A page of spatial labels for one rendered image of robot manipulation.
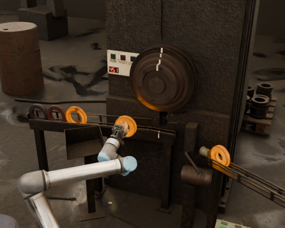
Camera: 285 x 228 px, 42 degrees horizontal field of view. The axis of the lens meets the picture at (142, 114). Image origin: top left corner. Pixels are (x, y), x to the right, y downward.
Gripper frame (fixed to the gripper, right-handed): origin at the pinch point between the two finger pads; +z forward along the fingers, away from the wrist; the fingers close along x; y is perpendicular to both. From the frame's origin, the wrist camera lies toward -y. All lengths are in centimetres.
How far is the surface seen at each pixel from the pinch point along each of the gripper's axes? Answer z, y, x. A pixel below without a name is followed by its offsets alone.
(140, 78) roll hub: 20.2, 25.6, -5.8
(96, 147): -7.6, -22.9, 23.5
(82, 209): -29, -79, 37
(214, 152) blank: 3, -13, -62
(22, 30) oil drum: 172, -49, 220
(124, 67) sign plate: 40.3, 17.1, 15.3
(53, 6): 405, -142, 339
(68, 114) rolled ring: 17, -21, 60
